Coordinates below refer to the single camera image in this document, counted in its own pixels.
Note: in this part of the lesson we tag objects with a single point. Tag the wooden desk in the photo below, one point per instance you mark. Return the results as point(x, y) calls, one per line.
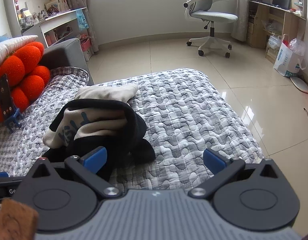
point(291, 22)

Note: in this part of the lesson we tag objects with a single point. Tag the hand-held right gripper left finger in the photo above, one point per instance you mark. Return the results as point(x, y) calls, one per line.
point(95, 158)

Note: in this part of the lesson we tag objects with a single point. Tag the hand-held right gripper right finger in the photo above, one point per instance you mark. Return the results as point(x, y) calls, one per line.
point(213, 160)

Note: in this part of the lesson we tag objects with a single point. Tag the black smartphone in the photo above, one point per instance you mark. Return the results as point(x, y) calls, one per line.
point(4, 97)

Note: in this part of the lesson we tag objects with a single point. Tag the white paper shopping bag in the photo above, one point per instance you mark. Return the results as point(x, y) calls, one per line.
point(285, 60)

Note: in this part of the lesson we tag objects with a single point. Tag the white pillow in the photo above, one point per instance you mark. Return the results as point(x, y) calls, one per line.
point(9, 47)

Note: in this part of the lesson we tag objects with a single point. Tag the brown fuzzy sleeve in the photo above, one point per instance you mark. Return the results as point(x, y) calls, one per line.
point(14, 220)

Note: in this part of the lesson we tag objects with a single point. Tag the white round board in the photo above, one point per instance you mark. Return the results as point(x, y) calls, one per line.
point(300, 83)

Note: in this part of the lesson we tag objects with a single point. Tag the grey sofa armrest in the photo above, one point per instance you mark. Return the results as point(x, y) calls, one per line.
point(66, 55)

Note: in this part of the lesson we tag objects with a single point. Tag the grey patterned quilt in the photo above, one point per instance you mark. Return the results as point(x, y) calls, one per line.
point(181, 120)

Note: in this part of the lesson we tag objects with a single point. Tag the clear plastic bag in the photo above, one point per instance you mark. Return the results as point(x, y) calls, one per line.
point(297, 46)

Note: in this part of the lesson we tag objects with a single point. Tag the pink basket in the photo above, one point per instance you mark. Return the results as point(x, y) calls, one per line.
point(86, 45)

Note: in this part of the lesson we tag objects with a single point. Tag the grey office chair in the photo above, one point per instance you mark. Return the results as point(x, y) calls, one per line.
point(213, 16)

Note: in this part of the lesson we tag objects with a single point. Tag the black monitor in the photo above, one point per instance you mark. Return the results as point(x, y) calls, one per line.
point(281, 1)

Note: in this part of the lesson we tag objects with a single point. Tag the printed white box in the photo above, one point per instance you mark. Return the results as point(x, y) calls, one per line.
point(87, 55)

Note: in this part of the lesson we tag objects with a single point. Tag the beige and black sweatshirt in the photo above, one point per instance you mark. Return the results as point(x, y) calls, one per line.
point(94, 120)

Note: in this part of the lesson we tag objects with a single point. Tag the blue printed bag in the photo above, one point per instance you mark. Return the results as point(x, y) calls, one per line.
point(82, 20)

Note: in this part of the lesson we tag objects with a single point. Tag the orange plush cushion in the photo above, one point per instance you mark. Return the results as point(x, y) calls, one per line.
point(19, 67)

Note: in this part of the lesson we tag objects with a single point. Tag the white bookshelf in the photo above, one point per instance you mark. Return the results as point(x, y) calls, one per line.
point(56, 17)

